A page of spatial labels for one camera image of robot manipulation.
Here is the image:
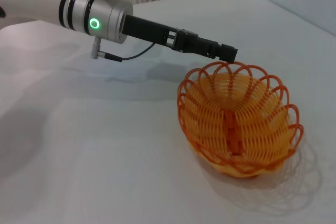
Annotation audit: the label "orange plastic wire basket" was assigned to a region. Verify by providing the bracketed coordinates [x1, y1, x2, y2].
[177, 61, 305, 179]

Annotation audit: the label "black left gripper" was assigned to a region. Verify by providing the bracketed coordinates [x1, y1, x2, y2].
[123, 15, 238, 63]

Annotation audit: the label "left arm gripper cable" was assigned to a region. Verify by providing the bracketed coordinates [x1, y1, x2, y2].
[90, 37, 156, 62]

